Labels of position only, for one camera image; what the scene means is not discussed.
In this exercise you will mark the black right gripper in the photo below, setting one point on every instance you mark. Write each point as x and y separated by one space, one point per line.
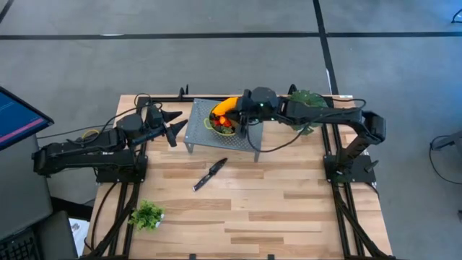
260 104

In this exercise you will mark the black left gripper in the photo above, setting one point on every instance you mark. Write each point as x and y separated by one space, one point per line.
167 133

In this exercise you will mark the orange toy fruit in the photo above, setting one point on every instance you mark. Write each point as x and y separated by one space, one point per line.
222 120

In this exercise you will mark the long yellow toy fruit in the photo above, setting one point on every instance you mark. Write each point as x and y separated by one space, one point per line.
225 105

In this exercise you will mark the big red toy fruit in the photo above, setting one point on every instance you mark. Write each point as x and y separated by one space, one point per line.
217 122

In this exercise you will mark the grey perforated metal stand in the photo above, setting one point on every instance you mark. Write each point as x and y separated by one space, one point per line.
198 126

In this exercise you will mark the green colander bowl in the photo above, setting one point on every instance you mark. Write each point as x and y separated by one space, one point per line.
207 124

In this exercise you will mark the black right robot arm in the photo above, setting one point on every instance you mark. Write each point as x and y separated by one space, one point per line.
325 113

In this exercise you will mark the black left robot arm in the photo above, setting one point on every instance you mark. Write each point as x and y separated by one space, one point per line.
90 159

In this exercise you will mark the large plant in white pot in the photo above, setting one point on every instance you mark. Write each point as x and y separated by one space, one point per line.
310 97

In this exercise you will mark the small green potted plant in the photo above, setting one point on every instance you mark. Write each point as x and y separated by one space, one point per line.
146 215

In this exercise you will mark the white paper sheet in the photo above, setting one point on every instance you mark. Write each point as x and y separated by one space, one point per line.
78 231

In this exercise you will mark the computer monitor blue screen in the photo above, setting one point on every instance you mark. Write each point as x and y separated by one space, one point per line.
18 119

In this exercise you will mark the black keyboard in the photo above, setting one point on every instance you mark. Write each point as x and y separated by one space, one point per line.
16 249

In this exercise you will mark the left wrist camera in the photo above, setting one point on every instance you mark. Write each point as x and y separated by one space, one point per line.
154 116

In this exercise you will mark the black aluminium table frame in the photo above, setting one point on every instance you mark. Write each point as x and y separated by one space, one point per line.
169 98

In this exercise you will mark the black frame post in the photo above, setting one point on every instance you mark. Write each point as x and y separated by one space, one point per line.
292 88
184 91

